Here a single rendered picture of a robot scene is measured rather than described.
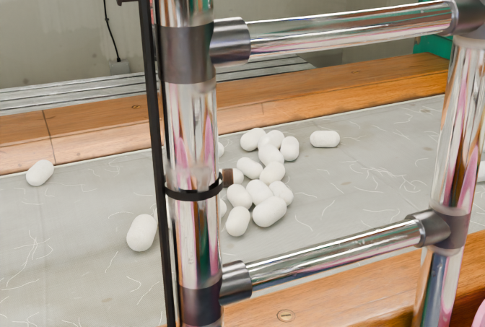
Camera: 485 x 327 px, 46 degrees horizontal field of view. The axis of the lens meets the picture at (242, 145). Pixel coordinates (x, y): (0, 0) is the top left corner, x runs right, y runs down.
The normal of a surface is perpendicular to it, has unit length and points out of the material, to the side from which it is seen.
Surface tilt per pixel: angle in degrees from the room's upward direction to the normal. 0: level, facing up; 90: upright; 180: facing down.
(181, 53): 90
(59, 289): 0
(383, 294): 0
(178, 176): 90
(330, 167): 0
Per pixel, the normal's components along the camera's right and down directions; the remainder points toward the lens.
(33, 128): -0.01, -0.90
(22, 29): 0.35, 0.40
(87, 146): 0.27, -0.36
